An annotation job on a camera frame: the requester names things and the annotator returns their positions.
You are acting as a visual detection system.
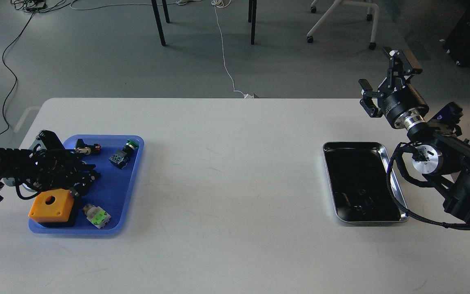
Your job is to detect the black table leg left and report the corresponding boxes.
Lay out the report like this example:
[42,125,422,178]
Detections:
[151,0,170,47]

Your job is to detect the white chair base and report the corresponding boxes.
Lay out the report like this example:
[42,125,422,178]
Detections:
[306,0,380,51]

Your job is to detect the black table leg right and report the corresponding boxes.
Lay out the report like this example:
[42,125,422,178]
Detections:
[248,0,257,45]

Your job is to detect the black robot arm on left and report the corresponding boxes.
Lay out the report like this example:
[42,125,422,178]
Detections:
[0,130,102,202]

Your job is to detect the black floor cable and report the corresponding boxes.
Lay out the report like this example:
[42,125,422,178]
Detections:
[0,0,72,143]

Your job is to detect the green push button switch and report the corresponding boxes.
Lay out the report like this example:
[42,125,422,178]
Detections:
[108,139,140,169]

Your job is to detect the black table leg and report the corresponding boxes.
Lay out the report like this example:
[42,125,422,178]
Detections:
[151,0,170,47]
[248,0,257,45]

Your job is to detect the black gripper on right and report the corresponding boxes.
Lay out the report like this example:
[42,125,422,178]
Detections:
[358,47,429,130]

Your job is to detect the white cable on floor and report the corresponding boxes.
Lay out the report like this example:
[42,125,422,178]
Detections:
[176,0,255,99]

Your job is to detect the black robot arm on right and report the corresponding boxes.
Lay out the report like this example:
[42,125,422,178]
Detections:
[359,47,470,231]

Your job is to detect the orange button enclosure box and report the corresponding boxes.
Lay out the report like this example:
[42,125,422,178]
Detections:
[29,189,80,228]

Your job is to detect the silver metal tray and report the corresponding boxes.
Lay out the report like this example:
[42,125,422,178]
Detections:
[323,141,408,225]

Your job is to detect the silver switch with green block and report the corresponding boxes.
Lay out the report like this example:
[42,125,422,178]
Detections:
[82,203,111,229]

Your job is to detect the blue plastic tray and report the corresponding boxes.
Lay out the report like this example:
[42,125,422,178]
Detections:
[28,134,145,236]

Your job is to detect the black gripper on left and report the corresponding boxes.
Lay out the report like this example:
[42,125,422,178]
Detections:
[29,130,101,198]

